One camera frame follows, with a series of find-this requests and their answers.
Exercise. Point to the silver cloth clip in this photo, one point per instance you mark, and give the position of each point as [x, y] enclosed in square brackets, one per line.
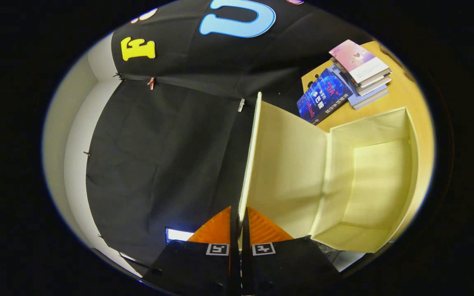
[241, 105]

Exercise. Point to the bright white screen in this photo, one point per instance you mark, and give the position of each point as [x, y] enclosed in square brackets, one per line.
[177, 235]

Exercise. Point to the red cloth clip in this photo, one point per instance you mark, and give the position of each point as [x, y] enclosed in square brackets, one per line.
[151, 83]

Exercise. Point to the black backdrop cloth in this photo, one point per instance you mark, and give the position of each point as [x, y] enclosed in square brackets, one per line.
[159, 156]

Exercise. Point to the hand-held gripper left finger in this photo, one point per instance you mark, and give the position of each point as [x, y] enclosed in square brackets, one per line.
[234, 255]

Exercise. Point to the light blue book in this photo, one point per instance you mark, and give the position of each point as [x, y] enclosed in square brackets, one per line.
[362, 102]

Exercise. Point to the dark blue book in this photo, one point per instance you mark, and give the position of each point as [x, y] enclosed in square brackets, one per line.
[323, 96]

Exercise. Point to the white-edged stacked book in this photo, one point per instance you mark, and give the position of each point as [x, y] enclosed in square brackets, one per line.
[375, 85]

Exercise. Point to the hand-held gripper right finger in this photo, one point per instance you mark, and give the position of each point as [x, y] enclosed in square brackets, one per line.
[245, 263]

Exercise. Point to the beige fabric storage box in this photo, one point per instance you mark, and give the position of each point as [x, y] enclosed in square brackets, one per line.
[286, 164]

